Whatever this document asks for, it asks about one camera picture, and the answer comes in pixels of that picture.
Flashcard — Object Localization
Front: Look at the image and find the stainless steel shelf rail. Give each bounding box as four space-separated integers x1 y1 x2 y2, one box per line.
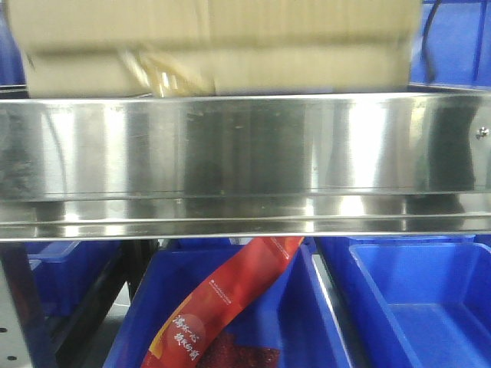
1 91 490 242

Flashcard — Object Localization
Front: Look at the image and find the blue bin upper right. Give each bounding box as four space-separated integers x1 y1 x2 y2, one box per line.
410 1 490 90

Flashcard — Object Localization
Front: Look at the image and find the red snack bag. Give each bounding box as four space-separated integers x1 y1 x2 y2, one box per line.
141 236 304 367

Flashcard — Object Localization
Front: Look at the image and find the blue bin lower left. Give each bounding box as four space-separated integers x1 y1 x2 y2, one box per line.
24 241 120 317

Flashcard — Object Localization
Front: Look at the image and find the brown cardboard carton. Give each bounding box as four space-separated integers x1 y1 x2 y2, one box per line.
5 1 422 97

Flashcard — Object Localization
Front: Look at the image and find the blue bin upper left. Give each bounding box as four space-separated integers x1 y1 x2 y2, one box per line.
1 1 25 86

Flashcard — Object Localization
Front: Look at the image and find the blue bin with red bag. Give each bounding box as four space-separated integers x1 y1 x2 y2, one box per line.
104 238 353 367

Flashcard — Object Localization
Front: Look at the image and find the dark shelf frame post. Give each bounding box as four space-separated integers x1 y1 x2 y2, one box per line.
1 243 127 367

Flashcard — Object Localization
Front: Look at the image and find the black cable upper right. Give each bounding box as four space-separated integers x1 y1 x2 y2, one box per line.
421 0 446 84

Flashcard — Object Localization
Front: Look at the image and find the shelf rail screw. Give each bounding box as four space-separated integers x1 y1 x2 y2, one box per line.
476 126 490 140

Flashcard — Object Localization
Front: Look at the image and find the empty blue bin lower right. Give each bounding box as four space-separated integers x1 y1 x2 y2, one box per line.
316 236 490 367

